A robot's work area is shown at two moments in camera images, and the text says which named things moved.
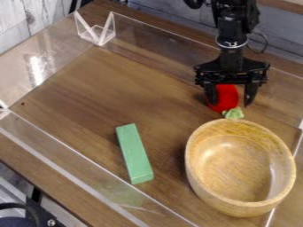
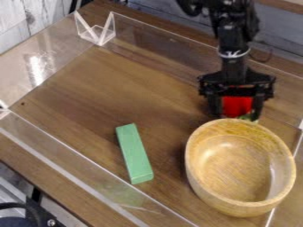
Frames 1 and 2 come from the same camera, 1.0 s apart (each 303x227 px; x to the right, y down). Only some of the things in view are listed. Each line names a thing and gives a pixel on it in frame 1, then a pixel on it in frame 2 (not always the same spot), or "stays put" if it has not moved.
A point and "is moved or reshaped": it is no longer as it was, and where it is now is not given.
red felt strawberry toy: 226,104 is moved or reshaped
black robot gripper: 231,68 to 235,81
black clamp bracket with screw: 47,219 stays put
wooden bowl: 239,166 stays put
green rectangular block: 139,167 stays put
